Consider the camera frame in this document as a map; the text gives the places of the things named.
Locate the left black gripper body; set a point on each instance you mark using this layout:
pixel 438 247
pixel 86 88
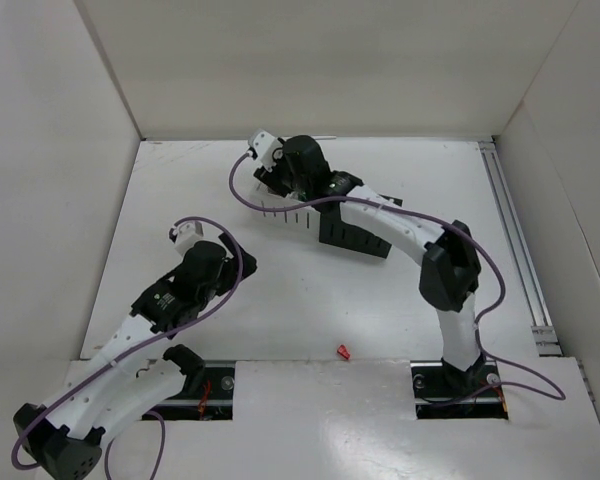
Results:
pixel 241 259

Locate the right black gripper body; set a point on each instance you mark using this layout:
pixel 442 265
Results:
pixel 268 180

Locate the small red lego piece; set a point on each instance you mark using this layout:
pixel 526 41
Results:
pixel 343 352

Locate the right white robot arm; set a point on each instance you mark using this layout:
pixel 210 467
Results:
pixel 445 253

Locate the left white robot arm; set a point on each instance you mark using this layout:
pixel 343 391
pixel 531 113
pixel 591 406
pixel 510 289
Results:
pixel 140 366

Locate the white double container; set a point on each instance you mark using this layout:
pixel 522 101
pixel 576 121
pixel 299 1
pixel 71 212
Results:
pixel 272 211

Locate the black double container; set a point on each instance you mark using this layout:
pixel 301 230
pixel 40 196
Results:
pixel 335 232

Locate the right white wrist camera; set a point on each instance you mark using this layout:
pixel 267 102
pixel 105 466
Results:
pixel 263 144

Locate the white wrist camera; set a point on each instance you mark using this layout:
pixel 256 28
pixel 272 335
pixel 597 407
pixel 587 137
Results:
pixel 263 144
pixel 185 236

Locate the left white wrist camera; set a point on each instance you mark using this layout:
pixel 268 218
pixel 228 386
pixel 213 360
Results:
pixel 185 236

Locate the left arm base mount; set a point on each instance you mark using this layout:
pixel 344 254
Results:
pixel 209 400

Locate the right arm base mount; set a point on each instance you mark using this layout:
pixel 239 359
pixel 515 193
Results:
pixel 436 398

